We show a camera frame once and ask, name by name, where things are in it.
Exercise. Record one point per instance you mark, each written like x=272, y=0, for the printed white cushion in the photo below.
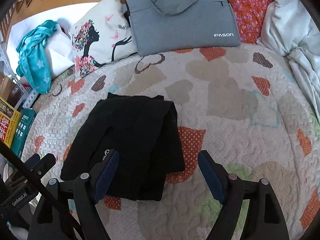
x=102, y=40

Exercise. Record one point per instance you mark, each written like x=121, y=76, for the white blanket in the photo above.
x=295, y=35

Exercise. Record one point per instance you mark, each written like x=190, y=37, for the white shelf rack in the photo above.
x=10, y=62

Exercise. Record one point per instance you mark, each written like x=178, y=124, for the yellow box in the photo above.
x=8, y=122

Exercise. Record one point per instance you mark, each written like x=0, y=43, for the white pillow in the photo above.
x=62, y=55

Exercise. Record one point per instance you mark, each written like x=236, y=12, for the green box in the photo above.
x=23, y=130

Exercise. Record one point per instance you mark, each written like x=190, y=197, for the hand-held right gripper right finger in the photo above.
x=212, y=177

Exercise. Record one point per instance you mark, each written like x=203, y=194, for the orange floral cushion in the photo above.
x=247, y=7

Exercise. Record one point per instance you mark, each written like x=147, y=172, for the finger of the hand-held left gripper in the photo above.
x=41, y=163

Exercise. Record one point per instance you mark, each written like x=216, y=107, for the white paint tray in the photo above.
x=31, y=99

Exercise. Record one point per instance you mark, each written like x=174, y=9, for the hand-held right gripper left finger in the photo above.
x=107, y=175

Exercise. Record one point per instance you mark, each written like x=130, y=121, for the black pants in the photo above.
x=132, y=135

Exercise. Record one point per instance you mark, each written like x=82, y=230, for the grey laptop bag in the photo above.
x=180, y=27

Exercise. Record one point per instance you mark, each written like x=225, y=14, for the teal cloth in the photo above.
x=35, y=60

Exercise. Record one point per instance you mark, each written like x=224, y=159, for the heart-patterned quilt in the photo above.
x=225, y=100

